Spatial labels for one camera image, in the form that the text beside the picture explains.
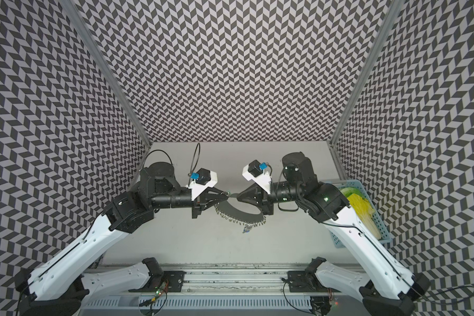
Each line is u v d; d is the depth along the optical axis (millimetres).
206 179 456
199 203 489
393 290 359
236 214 598
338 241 788
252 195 523
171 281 722
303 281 653
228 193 550
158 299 693
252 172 468
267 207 488
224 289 720
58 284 374
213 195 551
